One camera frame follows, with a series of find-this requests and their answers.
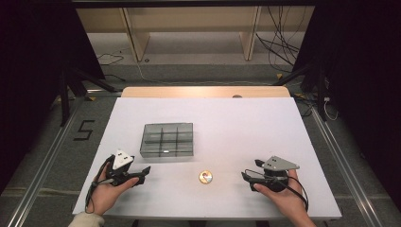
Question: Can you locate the black tripod stand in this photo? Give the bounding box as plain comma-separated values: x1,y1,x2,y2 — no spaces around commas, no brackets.
272,61,329,123
59,65,118,127

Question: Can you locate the clear grey compartment box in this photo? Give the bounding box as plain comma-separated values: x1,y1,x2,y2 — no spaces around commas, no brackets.
139,122,194,159

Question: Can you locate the white plug with cable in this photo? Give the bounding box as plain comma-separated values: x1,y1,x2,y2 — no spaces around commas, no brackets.
323,96,340,122

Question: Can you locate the aluminium floor rail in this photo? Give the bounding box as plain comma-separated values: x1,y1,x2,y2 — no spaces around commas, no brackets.
310,106,385,227
6,102,83,227

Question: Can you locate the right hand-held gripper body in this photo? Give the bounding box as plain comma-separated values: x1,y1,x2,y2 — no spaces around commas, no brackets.
261,155,301,193

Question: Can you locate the bundle of black cables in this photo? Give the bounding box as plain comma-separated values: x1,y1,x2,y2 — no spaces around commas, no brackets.
254,6,307,74

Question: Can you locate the person's right hand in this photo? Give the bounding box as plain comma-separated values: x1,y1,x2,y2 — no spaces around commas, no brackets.
253,169,312,221

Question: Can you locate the light wooden shelf unit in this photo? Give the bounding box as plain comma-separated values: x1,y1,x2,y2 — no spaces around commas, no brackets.
75,6,316,62

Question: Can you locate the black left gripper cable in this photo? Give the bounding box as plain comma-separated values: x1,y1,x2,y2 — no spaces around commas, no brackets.
84,155,115,215

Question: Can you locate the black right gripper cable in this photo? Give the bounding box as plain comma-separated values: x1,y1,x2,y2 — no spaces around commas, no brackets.
245,168,310,212

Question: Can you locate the black floor cable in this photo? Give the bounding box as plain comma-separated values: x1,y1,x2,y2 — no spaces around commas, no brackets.
96,52,126,82

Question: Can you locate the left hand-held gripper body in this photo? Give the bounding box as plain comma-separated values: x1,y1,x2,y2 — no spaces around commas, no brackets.
105,149,141,187

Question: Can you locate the light wooden table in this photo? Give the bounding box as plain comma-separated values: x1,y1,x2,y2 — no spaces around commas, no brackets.
121,85,291,99

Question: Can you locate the black curtain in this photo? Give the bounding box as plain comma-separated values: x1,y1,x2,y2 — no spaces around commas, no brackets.
0,0,106,193
292,0,401,202

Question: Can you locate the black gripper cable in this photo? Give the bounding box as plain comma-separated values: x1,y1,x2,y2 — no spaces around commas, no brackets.
245,168,310,212
84,155,115,215

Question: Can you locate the person's left hand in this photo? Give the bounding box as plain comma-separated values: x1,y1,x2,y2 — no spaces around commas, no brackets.
89,166,140,217

